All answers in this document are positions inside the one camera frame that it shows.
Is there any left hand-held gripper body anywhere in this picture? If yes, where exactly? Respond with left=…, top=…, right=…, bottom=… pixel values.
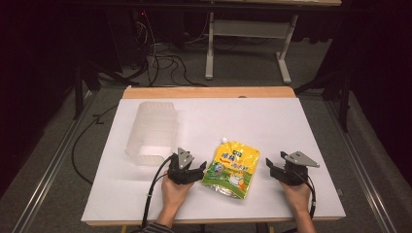
left=166, top=148, right=196, bottom=186

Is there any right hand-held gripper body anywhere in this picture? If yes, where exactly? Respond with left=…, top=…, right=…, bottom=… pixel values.
left=280, top=150, right=321, bottom=186

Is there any yellow green spout pouch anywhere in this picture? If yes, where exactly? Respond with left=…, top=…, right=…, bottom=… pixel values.
left=201, top=137, right=261, bottom=200

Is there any translucent plastic container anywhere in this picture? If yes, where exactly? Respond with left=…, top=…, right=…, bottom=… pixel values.
left=124, top=101, right=179, bottom=167

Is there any person's left hand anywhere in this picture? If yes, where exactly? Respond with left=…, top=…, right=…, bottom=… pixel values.
left=160, top=174, right=195, bottom=212

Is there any person's right hand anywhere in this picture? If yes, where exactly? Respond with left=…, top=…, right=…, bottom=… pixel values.
left=280, top=181, right=313, bottom=216

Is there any white table board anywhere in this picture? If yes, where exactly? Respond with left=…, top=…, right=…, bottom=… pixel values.
left=81, top=97, right=347, bottom=223

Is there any wooden table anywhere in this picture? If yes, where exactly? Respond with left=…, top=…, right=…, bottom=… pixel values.
left=86, top=85, right=344, bottom=227

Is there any black metal stand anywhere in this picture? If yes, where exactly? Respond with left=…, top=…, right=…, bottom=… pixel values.
left=71, top=59, right=141, bottom=121
left=292, top=69, right=354, bottom=134

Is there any black computer tower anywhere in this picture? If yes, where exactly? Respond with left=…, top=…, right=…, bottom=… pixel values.
left=105, top=9, right=152, bottom=74

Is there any left hand-held gripper black cable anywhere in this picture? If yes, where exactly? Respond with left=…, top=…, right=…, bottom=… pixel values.
left=141, top=154, right=176, bottom=230

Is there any hand-held gripper black cable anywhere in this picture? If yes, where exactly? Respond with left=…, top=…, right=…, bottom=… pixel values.
left=299, top=171, right=318, bottom=220
left=141, top=154, right=176, bottom=230

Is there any right hand-held gripper black cable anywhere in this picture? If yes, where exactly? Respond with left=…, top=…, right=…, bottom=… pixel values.
left=299, top=171, right=318, bottom=220

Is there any metal floor rail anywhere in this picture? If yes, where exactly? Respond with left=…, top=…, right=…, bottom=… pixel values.
left=12, top=90, right=100, bottom=233
left=325, top=96, right=392, bottom=233

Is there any black floor cable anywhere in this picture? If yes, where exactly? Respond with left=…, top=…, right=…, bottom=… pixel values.
left=71, top=104, right=120, bottom=185

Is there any tangle of black cables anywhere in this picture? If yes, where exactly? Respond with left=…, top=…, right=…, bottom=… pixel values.
left=129, top=11, right=210, bottom=88

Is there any white metal desk frame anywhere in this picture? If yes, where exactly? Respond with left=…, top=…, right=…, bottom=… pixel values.
left=204, top=11, right=299, bottom=85

